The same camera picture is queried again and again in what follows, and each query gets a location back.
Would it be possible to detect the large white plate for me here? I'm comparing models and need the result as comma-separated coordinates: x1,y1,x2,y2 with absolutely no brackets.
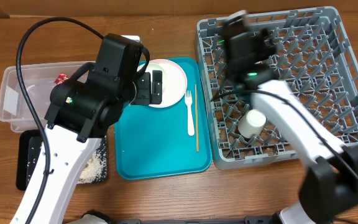
146,59,188,108

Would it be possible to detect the white plastic fork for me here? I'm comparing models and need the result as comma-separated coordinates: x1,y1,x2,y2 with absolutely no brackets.
185,90,195,136

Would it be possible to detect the black plastic tray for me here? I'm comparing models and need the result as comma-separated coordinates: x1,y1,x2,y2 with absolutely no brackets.
15,129,109,191

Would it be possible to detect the white plastic cup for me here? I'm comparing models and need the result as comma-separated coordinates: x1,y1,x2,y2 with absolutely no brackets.
237,109,267,138

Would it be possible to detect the grey dishwasher rack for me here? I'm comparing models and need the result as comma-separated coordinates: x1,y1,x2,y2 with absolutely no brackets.
196,7,358,170

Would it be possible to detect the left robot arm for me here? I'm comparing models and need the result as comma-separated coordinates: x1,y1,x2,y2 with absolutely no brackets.
11,34,150,223

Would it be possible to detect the clear plastic storage bin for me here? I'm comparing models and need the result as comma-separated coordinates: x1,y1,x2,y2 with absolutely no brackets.
0,60,96,133

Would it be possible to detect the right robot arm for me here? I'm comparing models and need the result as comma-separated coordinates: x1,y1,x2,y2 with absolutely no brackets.
219,10,358,223

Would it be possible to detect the teal serving tray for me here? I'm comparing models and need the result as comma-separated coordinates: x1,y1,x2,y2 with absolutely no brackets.
114,57,212,180

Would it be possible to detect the wooden chopstick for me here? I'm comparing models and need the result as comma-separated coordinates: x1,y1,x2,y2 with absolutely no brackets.
195,84,200,152

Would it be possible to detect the red snack wrapper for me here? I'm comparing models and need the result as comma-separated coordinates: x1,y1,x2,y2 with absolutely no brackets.
54,73,69,85

